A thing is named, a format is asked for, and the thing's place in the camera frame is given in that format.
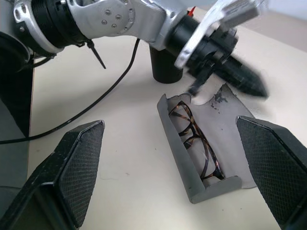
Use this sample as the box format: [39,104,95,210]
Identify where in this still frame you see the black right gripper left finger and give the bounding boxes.
[0,120,106,230]

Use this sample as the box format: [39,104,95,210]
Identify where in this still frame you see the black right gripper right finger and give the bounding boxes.
[236,115,307,230]

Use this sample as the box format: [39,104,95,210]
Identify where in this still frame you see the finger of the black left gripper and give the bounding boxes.
[215,56,269,98]
[188,69,212,97]

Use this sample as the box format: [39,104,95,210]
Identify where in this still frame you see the tortoiseshell eyeglasses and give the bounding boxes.
[169,101,226,184]

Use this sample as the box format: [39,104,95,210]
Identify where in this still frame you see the grey glasses case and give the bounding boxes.
[157,83,256,204]

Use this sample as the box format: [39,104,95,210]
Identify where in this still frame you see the black cylindrical holder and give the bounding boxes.
[149,45,185,84]

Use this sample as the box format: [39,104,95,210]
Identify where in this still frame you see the black robot body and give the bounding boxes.
[0,31,34,142]

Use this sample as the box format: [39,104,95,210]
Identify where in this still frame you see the black zip tie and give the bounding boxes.
[85,38,106,70]

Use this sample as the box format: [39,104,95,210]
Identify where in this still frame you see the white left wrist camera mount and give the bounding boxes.
[174,0,261,69]

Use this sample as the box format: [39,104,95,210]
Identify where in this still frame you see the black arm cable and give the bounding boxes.
[0,38,142,145]

